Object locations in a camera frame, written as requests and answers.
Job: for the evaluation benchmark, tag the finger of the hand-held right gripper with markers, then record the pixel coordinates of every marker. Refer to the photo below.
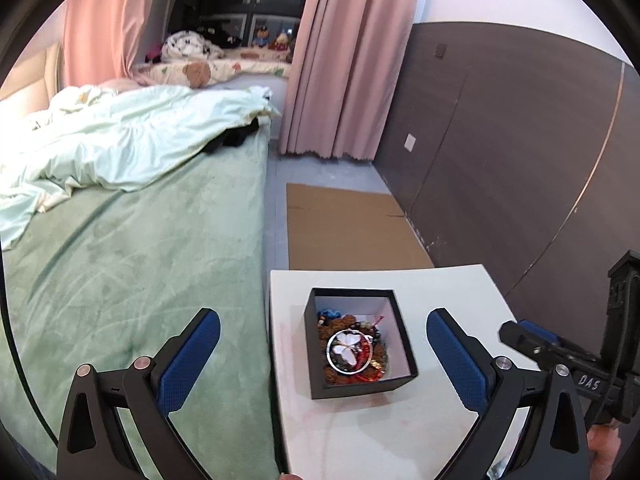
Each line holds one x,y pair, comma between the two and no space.
537,329
520,341

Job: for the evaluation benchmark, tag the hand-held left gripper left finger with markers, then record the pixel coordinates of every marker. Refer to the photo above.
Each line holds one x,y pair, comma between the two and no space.
190,360

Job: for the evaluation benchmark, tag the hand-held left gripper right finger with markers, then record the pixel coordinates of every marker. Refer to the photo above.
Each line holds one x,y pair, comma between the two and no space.
455,355

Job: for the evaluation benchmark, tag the black jewelry box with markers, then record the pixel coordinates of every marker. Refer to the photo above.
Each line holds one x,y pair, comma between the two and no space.
360,390

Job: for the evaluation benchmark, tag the person's right hand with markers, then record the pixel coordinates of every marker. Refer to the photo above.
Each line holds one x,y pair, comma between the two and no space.
605,450

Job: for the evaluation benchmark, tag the white bedside table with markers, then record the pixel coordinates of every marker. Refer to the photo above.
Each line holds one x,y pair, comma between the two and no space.
450,285

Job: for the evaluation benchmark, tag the bed with green sheet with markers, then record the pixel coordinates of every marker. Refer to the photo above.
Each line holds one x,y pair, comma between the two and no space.
150,260

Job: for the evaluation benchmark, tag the flat brown cardboard sheet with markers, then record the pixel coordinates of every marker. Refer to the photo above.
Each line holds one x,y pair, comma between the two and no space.
350,230

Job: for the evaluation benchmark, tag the black cloth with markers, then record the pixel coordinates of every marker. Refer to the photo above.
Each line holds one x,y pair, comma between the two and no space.
235,137

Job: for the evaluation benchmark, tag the light green duvet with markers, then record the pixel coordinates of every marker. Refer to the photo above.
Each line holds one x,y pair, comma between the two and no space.
125,135

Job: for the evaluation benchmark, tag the white cloth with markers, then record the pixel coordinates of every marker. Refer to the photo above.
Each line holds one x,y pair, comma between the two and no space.
260,92

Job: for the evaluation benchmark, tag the pink pillow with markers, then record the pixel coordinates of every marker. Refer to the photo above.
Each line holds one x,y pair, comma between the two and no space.
120,82

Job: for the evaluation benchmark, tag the bear print blanket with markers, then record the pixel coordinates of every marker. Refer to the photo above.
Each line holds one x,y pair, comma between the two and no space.
197,72

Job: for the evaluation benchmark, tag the pink curtain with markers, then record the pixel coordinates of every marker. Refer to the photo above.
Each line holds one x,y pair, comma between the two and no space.
100,25
350,60

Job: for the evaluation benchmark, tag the white patterned plush blanket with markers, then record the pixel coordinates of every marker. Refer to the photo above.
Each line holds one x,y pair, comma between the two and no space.
187,45

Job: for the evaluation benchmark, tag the beige padded headboard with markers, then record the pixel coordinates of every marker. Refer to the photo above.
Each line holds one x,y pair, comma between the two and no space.
30,85

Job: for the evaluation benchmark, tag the dark plush cloth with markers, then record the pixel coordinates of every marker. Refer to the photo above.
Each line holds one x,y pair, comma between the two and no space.
222,37

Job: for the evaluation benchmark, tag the plush toy bear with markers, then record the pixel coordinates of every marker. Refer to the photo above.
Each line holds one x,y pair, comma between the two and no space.
262,37

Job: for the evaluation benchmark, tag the plush toy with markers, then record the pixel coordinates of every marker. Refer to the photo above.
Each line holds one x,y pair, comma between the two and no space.
282,40

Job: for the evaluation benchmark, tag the white wall switch plate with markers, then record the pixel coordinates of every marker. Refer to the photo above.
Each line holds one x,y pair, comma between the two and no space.
410,142

